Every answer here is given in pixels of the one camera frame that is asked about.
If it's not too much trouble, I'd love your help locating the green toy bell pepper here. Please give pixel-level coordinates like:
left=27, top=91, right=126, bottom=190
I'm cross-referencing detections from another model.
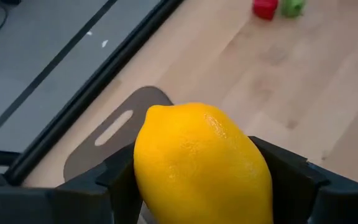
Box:
left=280, top=0, right=306, bottom=19

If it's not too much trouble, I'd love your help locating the black metal table frame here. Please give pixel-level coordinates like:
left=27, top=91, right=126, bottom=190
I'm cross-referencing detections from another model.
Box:
left=3, top=0, right=185, bottom=187

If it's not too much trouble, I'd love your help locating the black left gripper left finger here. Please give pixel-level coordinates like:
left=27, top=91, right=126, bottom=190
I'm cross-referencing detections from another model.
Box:
left=53, top=141, right=143, bottom=224

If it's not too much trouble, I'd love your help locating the brown translucent basket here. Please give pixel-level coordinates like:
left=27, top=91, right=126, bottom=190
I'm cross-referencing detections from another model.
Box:
left=63, top=86, right=175, bottom=184

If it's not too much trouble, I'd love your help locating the yellow lemon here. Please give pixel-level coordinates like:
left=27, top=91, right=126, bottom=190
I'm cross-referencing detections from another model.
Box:
left=133, top=102, right=275, bottom=224

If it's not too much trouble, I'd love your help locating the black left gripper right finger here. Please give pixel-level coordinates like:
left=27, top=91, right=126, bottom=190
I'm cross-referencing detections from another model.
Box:
left=249, top=136, right=358, bottom=224

